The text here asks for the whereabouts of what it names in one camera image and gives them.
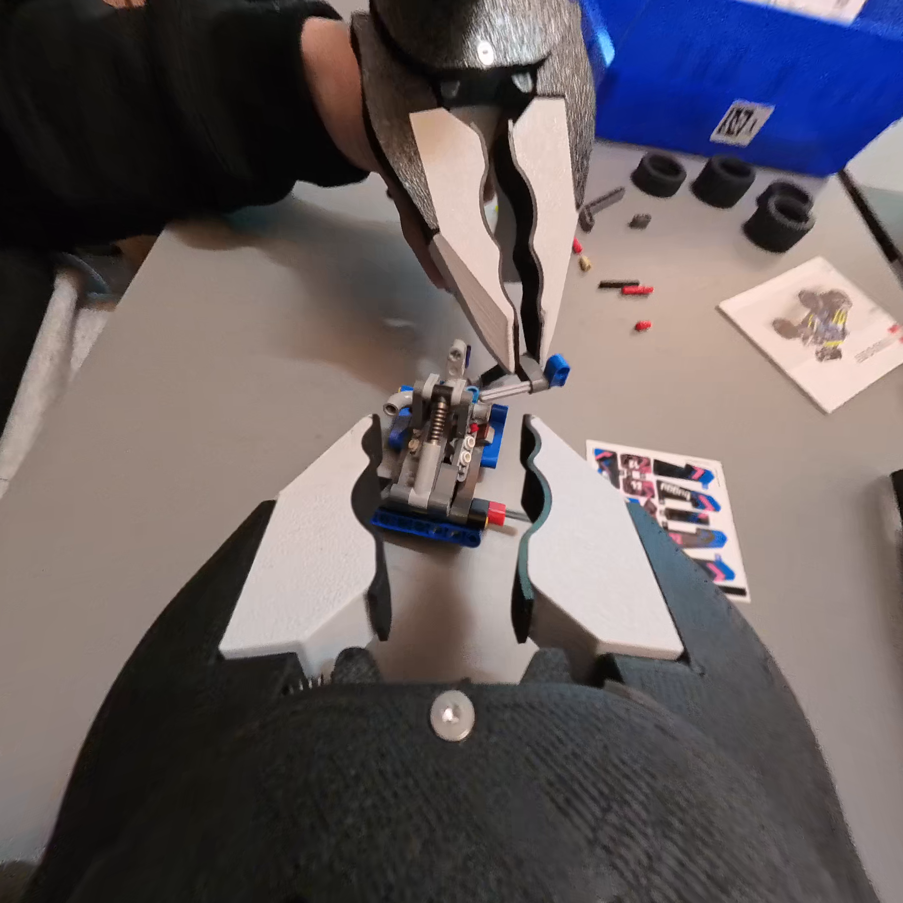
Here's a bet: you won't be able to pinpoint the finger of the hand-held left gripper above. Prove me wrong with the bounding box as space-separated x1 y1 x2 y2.
508 95 575 362
409 104 521 373

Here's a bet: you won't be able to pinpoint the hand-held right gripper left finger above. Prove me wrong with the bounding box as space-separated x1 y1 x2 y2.
219 415 394 658

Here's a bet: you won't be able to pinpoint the white paper sheets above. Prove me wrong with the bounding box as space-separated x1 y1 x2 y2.
765 0 869 25

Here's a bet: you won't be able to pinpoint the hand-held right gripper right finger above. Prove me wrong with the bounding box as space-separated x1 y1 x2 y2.
516 413 685 662

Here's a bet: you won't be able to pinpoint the toy buggy chassis assembly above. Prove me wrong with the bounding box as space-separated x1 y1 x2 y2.
370 339 528 553

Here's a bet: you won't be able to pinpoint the blue storage bin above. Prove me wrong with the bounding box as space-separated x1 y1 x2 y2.
578 0 903 178

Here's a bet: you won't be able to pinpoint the person's left forearm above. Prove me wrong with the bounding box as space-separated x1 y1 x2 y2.
0 0 368 249

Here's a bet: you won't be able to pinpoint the white buggy picture booklet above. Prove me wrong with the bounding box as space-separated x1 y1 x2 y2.
717 256 903 416

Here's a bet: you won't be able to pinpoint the blue and pink sticker sheet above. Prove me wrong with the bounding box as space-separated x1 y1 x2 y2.
585 439 752 603

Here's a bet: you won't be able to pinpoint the person's left hand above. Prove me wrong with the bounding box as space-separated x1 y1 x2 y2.
303 17 452 292

